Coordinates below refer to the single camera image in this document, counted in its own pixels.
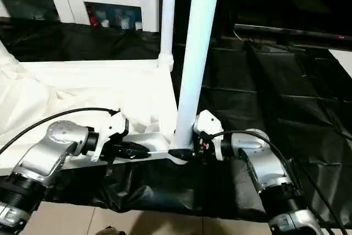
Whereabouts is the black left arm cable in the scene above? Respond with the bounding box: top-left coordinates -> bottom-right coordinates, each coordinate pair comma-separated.
0,107 -> 120,154

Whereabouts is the white plastic table top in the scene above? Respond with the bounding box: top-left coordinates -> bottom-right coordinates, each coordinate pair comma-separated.
0,59 -> 194,178

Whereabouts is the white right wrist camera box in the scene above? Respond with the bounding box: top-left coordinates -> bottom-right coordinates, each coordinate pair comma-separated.
193,110 -> 225,161

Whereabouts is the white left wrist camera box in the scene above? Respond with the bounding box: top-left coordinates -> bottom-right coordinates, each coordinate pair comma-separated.
91,110 -> 130,161

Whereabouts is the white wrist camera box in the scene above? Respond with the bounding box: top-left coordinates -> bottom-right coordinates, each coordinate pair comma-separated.
193,110 -> 225,161
91,110 -> 130,161

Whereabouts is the black plastic mat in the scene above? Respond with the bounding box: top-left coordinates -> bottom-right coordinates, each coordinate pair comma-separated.
0,18 -> 352,226

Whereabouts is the dark grey rounded object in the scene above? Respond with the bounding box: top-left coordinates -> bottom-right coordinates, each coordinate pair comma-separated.
98,226 -> 126,235

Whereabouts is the white flat board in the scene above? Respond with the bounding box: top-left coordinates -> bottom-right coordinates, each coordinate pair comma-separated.
330,50 -> 352,77

